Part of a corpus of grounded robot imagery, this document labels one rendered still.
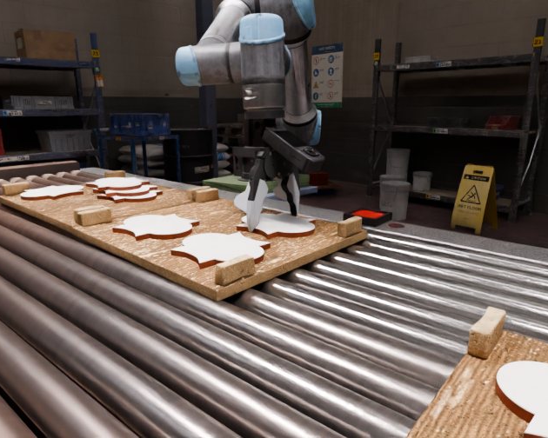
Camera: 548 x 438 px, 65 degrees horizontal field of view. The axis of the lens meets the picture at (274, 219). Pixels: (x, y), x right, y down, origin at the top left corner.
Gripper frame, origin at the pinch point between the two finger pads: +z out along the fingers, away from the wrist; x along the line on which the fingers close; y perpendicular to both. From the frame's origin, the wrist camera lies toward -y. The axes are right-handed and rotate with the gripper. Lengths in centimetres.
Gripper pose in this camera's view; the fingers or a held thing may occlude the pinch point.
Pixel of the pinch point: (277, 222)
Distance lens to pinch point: 78.5
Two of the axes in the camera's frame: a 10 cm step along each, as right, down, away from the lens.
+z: 0.3, 9.7, 2.2
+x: -6.8, 1.9, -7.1
